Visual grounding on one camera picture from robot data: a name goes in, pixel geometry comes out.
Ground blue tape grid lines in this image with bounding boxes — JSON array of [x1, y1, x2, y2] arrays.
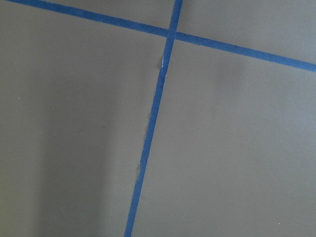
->
[[0, 0, 316, 237]]

